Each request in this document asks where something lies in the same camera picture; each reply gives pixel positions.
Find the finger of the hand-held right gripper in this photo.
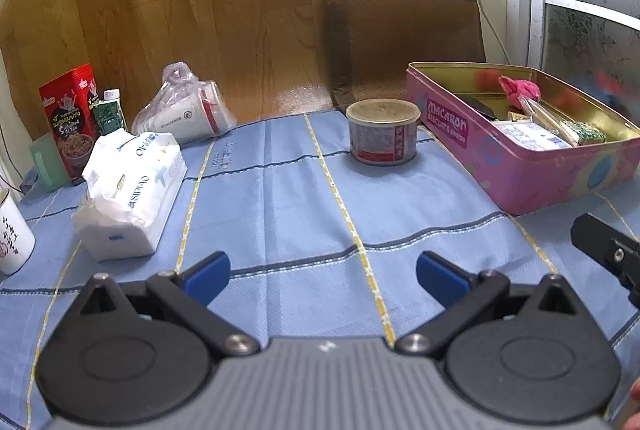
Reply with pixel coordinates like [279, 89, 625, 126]
[571, 213, 640, 311]

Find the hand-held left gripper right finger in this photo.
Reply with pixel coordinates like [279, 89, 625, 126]
[395, 251, 581, 356]

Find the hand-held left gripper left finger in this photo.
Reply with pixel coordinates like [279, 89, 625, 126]
[80, 251, 261, 356]

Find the green patterned packet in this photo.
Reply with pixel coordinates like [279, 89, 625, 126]
[560, 120, 607, 145]

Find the pink tin box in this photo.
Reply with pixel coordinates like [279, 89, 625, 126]
[405, 62, 640, 217]

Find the white wet wipes pack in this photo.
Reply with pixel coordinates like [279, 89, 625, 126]
[492, 120, 568, 153]

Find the clear plastic packet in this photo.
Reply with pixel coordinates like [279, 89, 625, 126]
[517, 98, 581, 147]

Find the black soft pouch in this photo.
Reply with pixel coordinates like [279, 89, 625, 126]
[457, 94, 501, 121]

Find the pink fluffy cloth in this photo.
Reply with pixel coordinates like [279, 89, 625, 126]
[499, 75, 543, 104]

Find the blue checked tablecloth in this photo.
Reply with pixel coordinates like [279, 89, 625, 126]
[0, 107, 640, 430]

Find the white tissue pack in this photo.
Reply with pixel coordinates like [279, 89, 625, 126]
[72, 131, 188, 262]

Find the lidded food can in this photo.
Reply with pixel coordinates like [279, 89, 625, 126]
[346, 99, 422, 166]

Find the plastic bag of paper cups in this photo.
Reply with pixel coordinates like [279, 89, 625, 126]
[131, 63, 238, 146]

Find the green drink carton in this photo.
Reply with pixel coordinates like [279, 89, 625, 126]
[91, 89, 126, 137]

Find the white mug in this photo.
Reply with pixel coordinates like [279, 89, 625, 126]
[0, 189, 37, 276]

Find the mint green cup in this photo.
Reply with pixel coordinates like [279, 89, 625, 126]
[29, 131, 71, 192]

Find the red snack box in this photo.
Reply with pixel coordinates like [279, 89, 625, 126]
[39, 63, 101, 188]

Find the brown chair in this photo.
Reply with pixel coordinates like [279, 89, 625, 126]
[325, 0, 487, 112]

